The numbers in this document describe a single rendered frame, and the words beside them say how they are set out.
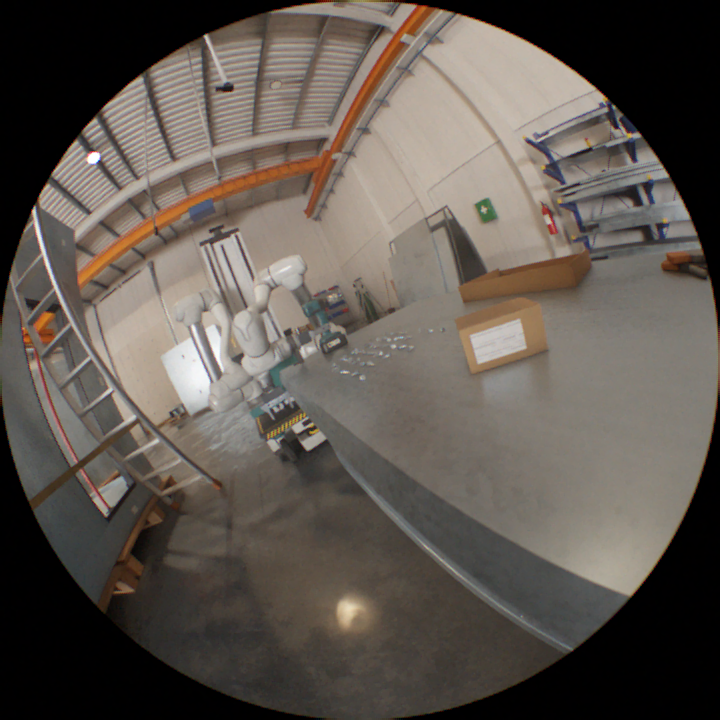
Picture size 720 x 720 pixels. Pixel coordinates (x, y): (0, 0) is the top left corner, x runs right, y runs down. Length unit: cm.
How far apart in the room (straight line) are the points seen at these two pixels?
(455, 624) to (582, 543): 67
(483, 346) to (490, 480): 18
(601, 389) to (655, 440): 8
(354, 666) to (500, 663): 38
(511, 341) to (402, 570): 78
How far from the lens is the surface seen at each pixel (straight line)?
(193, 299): 152
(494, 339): 31
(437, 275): 356
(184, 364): 762
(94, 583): 197
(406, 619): 84
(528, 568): 16
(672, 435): 22
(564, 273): 67
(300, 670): 96
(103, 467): 665
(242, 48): 789
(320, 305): 101
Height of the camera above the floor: 79
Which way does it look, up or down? 13 degrees down
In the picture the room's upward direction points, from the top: 25 degrees counter-clockwise
